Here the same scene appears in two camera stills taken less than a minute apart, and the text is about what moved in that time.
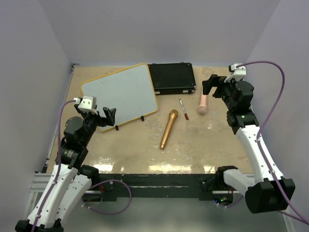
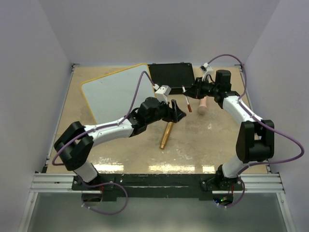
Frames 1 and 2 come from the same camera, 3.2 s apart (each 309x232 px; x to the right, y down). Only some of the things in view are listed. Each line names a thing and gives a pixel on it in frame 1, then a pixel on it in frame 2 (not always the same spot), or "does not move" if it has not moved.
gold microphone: (173, 115) does not move
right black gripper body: (225, 89) → (206, 89)
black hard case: (173, 78) does not move
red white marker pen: (186, 114) → (187, 100)
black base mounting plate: (155, 187) does not move
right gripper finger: (206, 87) → (193, 92)
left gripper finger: (112, 116) → (180, 115)
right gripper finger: (215, 80) → (197, 85)
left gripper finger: (107, 113) → (175, 107)
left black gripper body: (92, 120) → (166, 115)
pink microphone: (203, 108) does not move
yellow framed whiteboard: (130, 91) does not move
